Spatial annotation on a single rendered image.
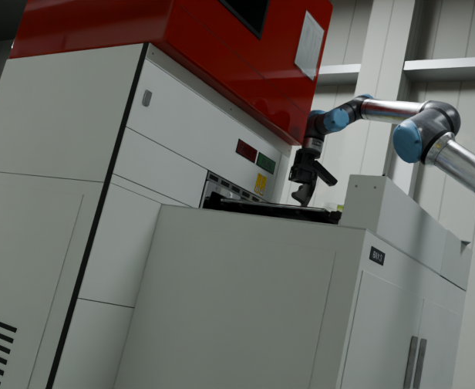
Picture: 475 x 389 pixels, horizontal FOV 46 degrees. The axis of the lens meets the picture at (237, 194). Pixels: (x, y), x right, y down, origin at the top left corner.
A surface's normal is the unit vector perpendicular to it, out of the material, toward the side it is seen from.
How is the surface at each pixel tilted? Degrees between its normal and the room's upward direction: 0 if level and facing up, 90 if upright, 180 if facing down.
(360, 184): 90
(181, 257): 90
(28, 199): 90
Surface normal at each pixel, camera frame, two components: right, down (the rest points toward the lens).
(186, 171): 0.80, 0.07
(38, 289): -0.55, -0.28
